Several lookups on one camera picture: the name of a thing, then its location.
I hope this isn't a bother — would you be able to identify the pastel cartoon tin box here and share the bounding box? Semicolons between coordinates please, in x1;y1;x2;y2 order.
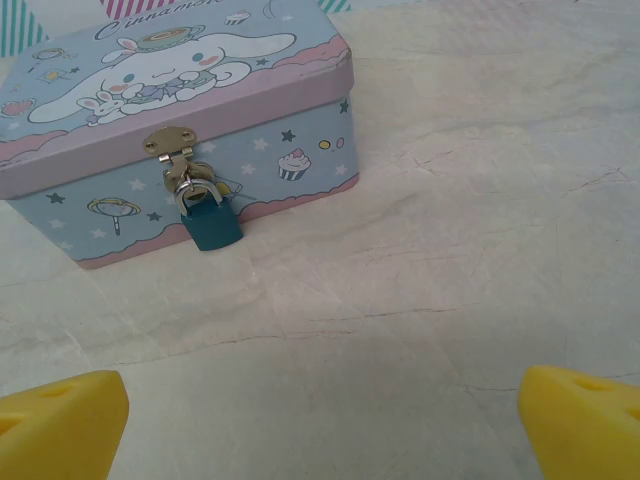
0;0;359;272

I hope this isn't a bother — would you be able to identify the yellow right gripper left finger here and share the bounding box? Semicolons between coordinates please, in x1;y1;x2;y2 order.
0;370;130;480

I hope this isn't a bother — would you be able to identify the small teal padlock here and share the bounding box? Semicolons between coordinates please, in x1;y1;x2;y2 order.
174;180;245;252

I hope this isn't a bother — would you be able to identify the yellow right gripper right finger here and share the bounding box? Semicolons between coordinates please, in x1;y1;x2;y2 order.
517;365;640;480

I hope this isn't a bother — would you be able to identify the silver metal hasp latch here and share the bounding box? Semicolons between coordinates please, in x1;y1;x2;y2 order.
142;126;198;187

